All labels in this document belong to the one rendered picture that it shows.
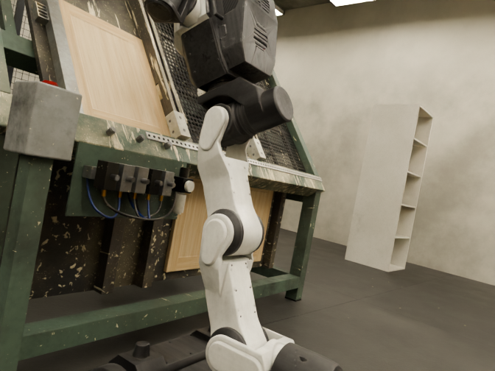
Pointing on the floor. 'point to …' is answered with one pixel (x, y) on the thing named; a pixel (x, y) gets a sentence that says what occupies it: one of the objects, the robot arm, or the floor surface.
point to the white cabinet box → (389, 186)
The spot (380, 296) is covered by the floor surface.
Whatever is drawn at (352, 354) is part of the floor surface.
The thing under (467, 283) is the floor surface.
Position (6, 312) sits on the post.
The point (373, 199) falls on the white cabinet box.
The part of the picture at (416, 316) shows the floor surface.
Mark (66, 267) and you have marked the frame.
